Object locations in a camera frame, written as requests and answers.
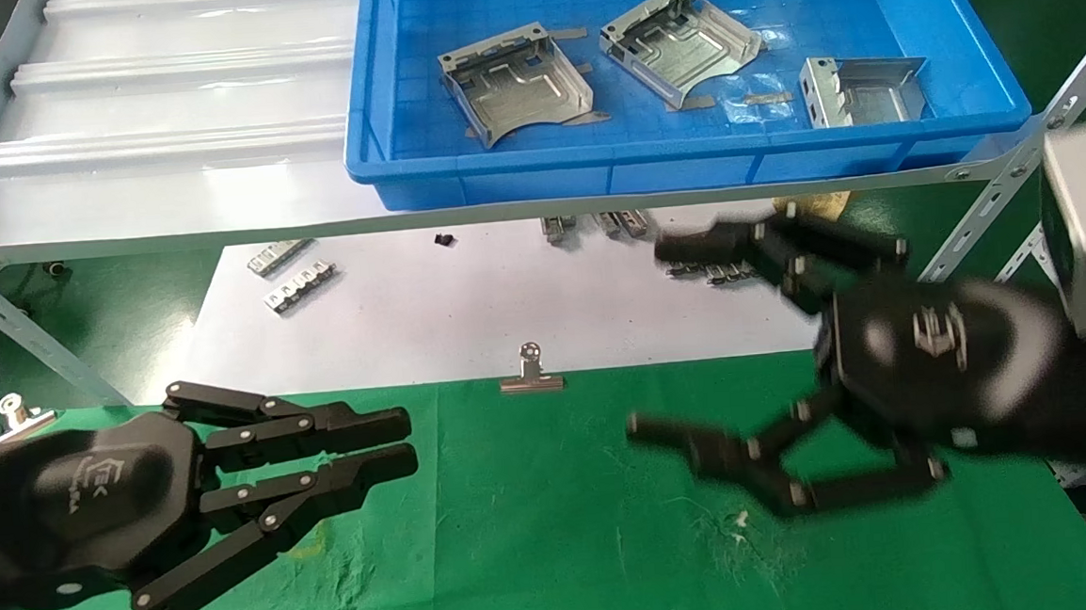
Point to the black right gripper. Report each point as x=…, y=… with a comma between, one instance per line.
x=933, y=357

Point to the green felt cloth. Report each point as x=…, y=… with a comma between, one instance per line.
x=538, y=532

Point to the blue plastic bin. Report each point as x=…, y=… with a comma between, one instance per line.
x=449, y=9

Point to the stamped sheet metal bracket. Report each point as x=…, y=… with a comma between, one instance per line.
x=520, y=85
x=870, y=96
x=683, y=46

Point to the grey metal rack frame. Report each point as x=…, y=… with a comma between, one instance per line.
x=218, y=238

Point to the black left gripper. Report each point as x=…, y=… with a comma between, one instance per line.
x=84, y=503

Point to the white paper sheet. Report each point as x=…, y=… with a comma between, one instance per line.
x=412, y=322

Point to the tan cardboard piece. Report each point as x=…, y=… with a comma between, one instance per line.
x=829, y=203

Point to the clear plastic film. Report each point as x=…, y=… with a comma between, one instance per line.
x=738, y=109

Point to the white ribbed shelf panel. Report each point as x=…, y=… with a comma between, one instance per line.
x=163, y=102

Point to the silver binder clip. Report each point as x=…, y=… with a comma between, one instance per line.
x=531, y=370
x=14, y=410

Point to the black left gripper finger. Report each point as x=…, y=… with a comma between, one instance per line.
x=365, y=476
x=362, y=429

